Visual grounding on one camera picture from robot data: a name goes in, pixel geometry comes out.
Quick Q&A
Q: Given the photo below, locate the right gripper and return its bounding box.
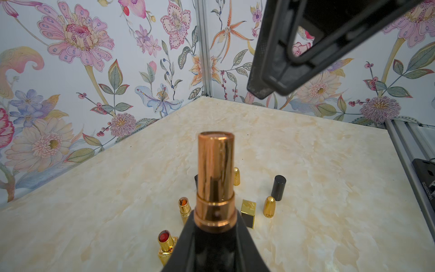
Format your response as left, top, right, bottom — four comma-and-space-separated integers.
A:
247, 0, 419, 99

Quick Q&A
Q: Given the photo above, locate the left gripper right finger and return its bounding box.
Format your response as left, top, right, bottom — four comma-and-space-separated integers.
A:
235, 212, 270, 272

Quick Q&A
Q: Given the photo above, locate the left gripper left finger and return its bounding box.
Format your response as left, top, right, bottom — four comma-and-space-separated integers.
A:
162, 212, 196, 272

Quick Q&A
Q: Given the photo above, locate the square gold lipstick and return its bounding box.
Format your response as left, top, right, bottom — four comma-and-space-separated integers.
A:
157, 230, 179, 266

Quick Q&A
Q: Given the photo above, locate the gold bullet lipstick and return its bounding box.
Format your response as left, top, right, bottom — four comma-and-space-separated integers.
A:
178, 197, 191, 225

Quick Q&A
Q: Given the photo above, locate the square gold lipstick cap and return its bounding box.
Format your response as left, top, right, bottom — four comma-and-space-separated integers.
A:
240, 199, 256, 228

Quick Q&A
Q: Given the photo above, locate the black lipstick front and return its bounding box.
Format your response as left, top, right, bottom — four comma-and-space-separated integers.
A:
194, 131, 237, 272

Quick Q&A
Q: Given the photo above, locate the gold bullet lipstick cap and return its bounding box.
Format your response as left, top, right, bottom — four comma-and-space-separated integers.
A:
233, 167, 241, 186

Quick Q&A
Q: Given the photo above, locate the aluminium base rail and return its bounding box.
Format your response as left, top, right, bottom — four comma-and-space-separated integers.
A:
385, 116, 435, 236

